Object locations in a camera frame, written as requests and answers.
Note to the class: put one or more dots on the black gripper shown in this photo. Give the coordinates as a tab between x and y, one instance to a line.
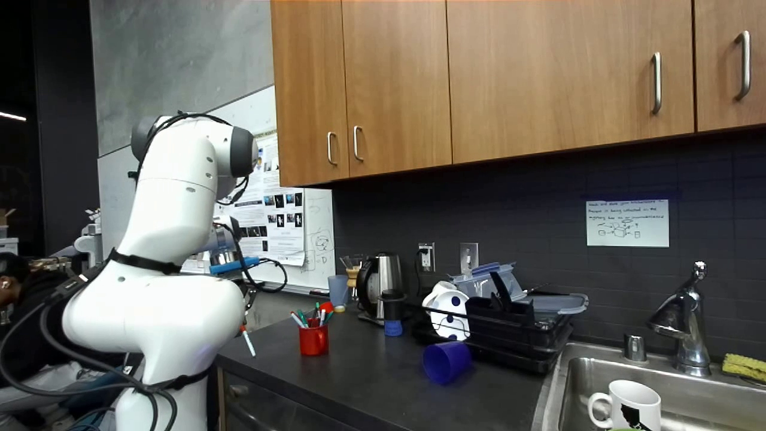
250	300

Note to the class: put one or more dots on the red capped marker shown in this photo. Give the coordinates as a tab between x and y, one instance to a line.
327	310
250	344

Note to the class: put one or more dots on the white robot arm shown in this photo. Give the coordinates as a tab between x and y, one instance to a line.
169	241

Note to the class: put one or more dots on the white marker blue label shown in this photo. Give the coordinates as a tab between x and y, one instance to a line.
298	319

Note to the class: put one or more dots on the red mug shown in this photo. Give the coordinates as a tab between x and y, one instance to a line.
313	342

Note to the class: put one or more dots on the white mug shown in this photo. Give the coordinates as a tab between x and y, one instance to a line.
631	409

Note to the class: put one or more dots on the printed research poster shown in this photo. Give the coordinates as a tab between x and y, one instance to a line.
279	232

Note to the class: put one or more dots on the light blue tumbler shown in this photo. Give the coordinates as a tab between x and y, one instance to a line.
337	294

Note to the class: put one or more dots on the whiteboard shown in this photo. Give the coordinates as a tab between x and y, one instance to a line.
319	241

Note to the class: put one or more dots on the steel electric kettle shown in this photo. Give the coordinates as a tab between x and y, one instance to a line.
380	288

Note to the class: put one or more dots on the small blue cap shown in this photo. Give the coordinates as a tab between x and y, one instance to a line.
394	330

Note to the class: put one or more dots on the white round kitchen item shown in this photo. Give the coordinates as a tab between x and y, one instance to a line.
446	312

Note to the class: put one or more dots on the dark blue cup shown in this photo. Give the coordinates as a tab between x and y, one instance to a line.
446	363

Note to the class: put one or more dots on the blue white plastic container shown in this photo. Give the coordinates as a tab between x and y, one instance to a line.
492	281

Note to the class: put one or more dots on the black dish rack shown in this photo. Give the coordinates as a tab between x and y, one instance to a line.
517	331

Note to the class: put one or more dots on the small metal sink knob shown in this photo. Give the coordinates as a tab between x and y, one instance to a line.
634	349

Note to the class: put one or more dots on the steel faucet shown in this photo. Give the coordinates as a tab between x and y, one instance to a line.
684	319

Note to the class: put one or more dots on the steel sink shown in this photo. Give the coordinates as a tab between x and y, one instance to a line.
694	399

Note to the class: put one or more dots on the yellow sponge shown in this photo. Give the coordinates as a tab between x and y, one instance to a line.
745	367

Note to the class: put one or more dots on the white wall outlet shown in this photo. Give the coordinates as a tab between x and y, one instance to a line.
427	257
469	257

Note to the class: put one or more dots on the wooden wall cabinet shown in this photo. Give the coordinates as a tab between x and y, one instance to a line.
517	73

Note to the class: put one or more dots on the white paper wall sign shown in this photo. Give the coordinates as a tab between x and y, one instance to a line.
628	225

